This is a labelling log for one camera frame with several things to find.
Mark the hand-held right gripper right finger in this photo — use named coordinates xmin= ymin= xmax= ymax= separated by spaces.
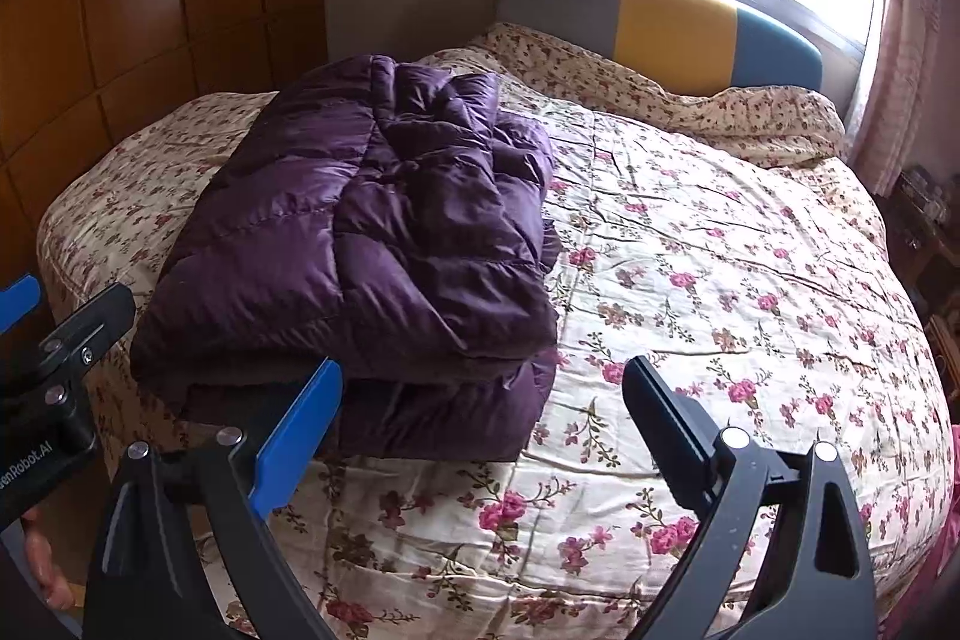
xmin=622 ymin=355 xmax=878 ymax=640

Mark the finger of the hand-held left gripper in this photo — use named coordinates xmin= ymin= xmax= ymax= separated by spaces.
xmin=0 ymin=284 xmax=138 ymax=455
xmin=0 ymin=275 xmax=43 ymax=335

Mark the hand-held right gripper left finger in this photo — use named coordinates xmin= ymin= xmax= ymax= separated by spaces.
xmin=81 ymin=357 xmax=344 ymax=640

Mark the purple puffer jacket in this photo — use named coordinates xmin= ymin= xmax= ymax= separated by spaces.
xmin=129 ymin=53 xmax=560 ymax=465

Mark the person's left hand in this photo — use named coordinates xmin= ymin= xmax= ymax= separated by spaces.
xmin=18 ymin=506 xmax=77 ymax=611

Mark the floral bed quilt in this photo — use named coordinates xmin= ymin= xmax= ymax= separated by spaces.
xmin=34 ymin=85 xmax=957 ymax=640

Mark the pink ruffled cloth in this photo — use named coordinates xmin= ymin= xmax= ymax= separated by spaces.
xmin=877 ymin=422 xmax=960 ymax=640

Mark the wooden wardrobe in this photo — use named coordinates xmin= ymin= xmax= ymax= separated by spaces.
xmin=0 ymin=0 xmax=329 ymax=311

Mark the cluttered wooden side table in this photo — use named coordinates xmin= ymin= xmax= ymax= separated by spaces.
xmin=874 ymin=160 xmax=960 ymax=326

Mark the floral pillow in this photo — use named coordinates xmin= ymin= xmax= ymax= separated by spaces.
xmin=416 ymin=21 xmax=848 ymax=169

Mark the grey yellow blue headboard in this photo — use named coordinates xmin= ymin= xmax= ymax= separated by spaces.
xmin=495 ymin=0 xmax=824 ymax=90

